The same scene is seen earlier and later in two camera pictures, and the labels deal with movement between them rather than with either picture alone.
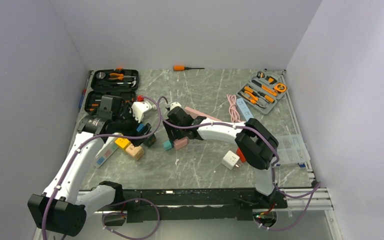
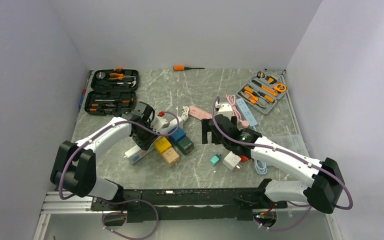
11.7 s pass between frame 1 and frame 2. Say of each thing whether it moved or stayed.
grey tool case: stayed
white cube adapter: stayed
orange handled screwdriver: stayed
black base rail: stayed
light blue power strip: stayed
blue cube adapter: moved
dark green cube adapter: moved
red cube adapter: stayed
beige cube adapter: moved
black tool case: stayed
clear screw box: stayed
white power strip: moved
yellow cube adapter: moved
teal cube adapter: moved
